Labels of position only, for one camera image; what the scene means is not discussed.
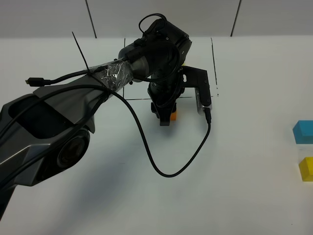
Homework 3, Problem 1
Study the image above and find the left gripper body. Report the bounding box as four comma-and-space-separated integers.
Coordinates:
148, 66, 184, 115

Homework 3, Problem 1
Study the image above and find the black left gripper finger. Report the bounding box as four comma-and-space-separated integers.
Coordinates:
158, 107, 176, 126

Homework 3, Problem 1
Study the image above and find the orange cube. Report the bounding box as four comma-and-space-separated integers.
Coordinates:
170, 110, 177, 121

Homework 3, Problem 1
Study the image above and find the blue cube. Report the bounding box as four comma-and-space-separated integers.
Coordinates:
292, 120, 313, 144

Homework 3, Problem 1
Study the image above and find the yellow cube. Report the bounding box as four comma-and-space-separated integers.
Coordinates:
299, 157, 313, 182

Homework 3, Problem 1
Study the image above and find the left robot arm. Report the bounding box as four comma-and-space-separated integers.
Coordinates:
0, 14, 191, 212

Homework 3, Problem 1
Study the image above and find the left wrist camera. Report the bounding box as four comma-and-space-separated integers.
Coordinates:
182, 66, 212, 117

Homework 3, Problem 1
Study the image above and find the black camera cable left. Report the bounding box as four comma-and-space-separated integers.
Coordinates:
105, 92, 212, 178

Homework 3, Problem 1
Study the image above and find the black cable tie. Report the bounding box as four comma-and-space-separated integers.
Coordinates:
69, 32, 112, 100

